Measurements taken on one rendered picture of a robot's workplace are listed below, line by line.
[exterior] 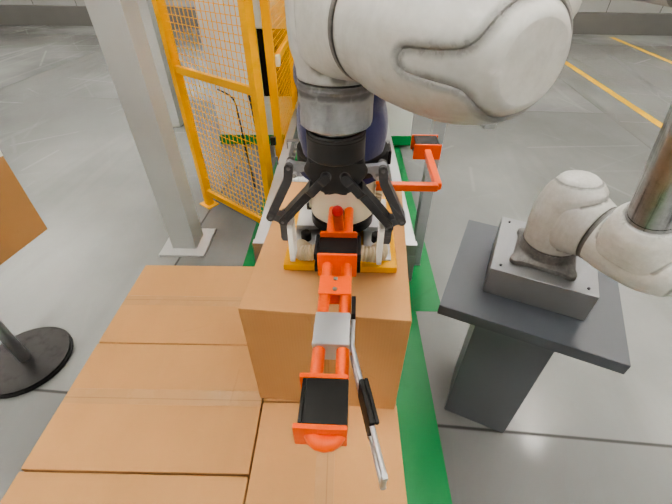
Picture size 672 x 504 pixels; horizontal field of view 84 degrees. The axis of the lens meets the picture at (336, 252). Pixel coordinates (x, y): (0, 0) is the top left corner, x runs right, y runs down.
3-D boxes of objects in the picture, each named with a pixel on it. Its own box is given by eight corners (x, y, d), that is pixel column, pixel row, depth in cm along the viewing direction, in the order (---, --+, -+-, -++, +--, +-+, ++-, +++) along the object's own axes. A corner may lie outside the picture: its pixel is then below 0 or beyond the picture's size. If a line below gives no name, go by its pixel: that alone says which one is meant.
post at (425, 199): (408, 258, 244) (433, 101, 180) (418, 258, 244) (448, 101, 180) (409, 265, 239) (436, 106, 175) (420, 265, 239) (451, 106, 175)
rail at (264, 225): (302, 105, 352) (301, 84, 339) (308, 105, 352) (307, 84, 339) (258, 273, 174) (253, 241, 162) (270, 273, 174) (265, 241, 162)
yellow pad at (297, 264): (299, 199, 122) (298, 186, 119) (330, 200, 122) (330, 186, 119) (283, 270, 96) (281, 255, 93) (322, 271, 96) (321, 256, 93)
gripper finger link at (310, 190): (333, 180, 49) (324, 173, 48) (282, 229, 55) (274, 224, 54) (334, 166, 52) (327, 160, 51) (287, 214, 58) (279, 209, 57)
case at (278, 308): (295, 265, 158) (287, 180, 132) (390, 271, 155) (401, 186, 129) (259, 398, 112) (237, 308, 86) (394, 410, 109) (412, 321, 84)
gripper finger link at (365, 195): (338, 166, 52) (346, 160, 51) (387, 218, 57) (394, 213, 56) (337, 180, 49) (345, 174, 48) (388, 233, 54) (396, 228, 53)
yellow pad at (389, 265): (358, 200, 121) (358, 187, 118) (389, 201, 121) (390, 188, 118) (357, 272, 95) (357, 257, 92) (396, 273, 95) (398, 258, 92)
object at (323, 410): (301, 389, 59) (299, 371, 56) (348, 391, 59) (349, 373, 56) (294, 444, 53) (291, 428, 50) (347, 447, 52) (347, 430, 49)
